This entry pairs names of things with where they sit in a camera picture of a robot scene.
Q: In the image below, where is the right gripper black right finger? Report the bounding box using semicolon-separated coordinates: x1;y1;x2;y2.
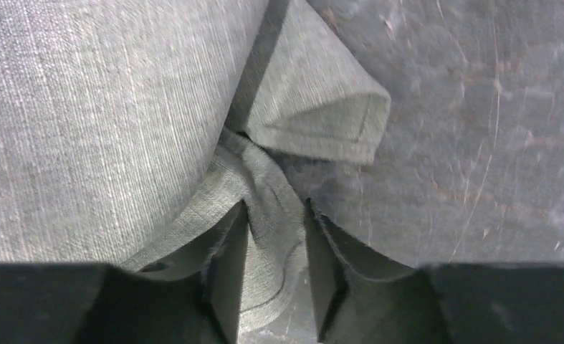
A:
305;202;564;343

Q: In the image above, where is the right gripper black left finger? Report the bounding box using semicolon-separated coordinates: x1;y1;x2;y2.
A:
0;202;248;343

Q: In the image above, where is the grey cloth napkin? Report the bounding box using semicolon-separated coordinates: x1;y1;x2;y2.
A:
0;1;391;333

